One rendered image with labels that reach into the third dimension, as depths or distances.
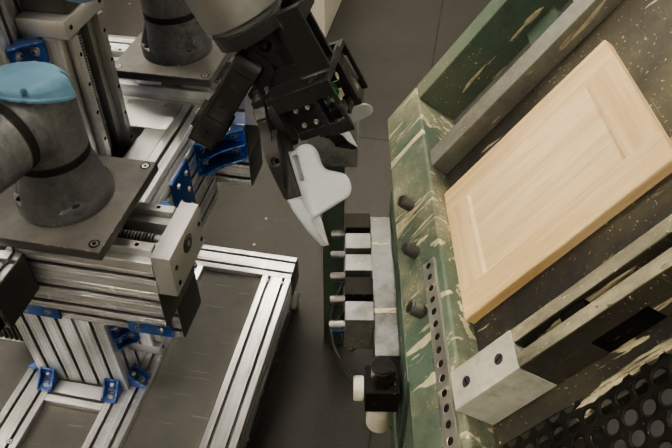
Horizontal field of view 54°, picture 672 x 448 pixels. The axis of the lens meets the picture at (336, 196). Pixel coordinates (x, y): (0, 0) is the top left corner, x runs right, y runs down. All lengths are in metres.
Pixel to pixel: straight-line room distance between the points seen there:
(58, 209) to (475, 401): 0.68
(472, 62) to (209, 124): 0.99
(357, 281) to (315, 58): 0.81
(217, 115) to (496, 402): 0.57
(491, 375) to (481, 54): 0.80
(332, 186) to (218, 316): 1.45
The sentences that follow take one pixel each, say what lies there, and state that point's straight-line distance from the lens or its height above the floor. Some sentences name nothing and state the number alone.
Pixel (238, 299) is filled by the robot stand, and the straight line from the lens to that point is 2.02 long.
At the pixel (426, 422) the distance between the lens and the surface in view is 1.06.
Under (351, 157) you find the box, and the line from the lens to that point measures 1.57.
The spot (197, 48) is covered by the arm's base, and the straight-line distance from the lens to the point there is 1.46.
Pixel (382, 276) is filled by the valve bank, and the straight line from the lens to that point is 1.36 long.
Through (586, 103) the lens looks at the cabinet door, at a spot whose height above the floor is 1.17.
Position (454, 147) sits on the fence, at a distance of 1.35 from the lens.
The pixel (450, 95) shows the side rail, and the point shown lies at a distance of 1.56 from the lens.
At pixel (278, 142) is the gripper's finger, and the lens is 0.57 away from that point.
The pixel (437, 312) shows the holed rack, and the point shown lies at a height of 0.89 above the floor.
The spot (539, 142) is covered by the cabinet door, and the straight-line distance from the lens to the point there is 1.17.
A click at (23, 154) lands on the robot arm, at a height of 1.20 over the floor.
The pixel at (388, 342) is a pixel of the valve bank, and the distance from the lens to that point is 1.25.
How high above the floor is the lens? 1.75
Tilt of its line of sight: 41 degrees down
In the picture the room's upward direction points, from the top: straight up
